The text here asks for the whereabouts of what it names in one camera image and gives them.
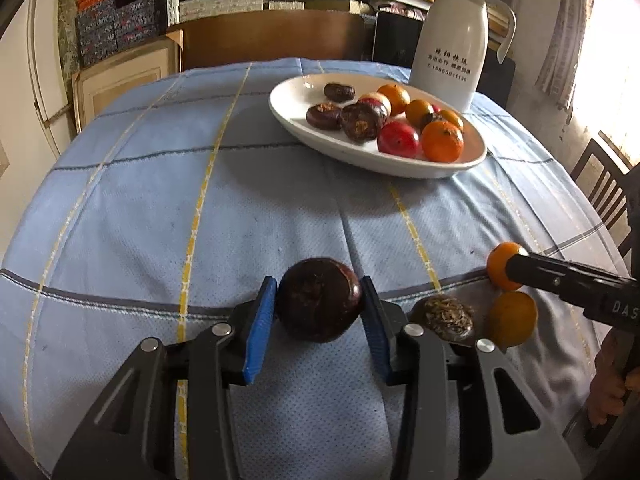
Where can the brown flaky water chestnut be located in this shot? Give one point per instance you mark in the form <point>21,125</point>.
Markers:
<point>445,315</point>

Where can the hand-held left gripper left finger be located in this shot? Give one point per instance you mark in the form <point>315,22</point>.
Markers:
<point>260,330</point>

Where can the white door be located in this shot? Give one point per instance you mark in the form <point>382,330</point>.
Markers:
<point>50,70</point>

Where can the patterned beige curtain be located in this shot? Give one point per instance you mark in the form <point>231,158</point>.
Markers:
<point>565,35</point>

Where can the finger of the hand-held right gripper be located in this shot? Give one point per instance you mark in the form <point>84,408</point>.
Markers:
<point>555,277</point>

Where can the wrinkled orange mandarin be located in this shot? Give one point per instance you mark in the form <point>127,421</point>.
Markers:
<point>442,141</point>

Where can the white thermos jug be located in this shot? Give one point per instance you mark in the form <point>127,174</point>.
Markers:
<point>450,35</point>

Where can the red round fruit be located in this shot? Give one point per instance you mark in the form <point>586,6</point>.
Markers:
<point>398,138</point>

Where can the blue checked tablecloth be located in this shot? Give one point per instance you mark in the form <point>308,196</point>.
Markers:
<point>150,210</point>

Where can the dark wooden chair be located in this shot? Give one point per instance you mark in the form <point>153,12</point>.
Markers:
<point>600,180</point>

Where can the cream framed panel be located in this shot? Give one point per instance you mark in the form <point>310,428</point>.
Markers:
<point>120,85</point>

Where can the brown wooden board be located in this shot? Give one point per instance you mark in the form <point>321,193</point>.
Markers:
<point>270,40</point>

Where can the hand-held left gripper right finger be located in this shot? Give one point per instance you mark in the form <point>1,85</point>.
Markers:
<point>377,330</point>

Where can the white oval plate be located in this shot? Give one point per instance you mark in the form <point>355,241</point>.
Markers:
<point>295,105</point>

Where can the orange kumquat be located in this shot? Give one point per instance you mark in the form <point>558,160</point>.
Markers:
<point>512,319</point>
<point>497,265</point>
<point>452,119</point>
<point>419,112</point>

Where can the small orange mandarin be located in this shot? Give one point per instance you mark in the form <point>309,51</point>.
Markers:
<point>397,97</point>

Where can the dark brown water chestnut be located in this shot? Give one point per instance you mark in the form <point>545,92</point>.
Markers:
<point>323,116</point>

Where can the person's right hand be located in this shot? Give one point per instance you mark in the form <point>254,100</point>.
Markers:
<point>605,385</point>

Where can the white striped flat box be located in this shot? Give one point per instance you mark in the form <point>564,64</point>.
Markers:
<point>222,3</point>

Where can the small dark oblong fruit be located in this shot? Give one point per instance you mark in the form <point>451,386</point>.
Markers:
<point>339,92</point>

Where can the black case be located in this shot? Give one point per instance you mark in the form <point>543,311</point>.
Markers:
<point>397,35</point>

